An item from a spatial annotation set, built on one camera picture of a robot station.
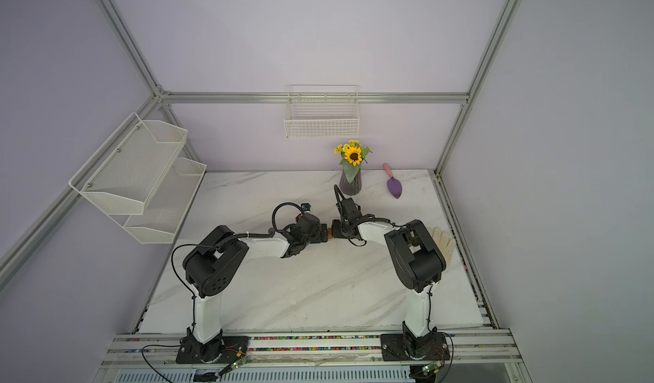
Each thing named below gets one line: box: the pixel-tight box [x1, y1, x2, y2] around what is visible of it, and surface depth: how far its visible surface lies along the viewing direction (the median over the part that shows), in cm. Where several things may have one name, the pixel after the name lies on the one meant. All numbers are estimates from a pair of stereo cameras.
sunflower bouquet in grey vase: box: [333, 139, 373, 196], surface depth 95 cm
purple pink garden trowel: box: [382, 162, 403, 200], surface depth 117 cm
